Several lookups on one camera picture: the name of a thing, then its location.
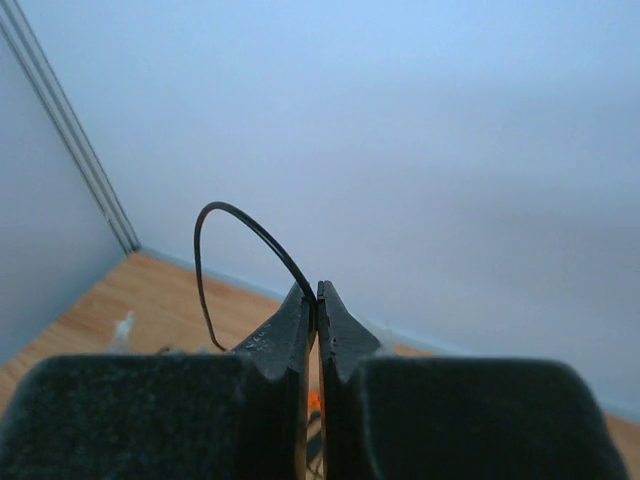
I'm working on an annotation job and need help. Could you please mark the black wire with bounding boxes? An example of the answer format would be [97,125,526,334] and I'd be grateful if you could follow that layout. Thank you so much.
[193,200,319,351]

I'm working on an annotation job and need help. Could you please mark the orange needle nose pliers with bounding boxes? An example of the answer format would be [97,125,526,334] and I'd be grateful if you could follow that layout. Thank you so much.
[307,389,322,417]

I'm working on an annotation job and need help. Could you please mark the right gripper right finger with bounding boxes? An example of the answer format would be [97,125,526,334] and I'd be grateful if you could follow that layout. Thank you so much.
[318,281,628,479]

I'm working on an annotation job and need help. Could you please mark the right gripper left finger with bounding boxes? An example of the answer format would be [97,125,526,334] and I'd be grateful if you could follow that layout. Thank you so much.
[1,286,313,479]

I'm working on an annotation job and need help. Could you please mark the left aluminium frame post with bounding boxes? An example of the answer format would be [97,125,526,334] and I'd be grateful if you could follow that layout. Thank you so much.
[1,1,141,254]

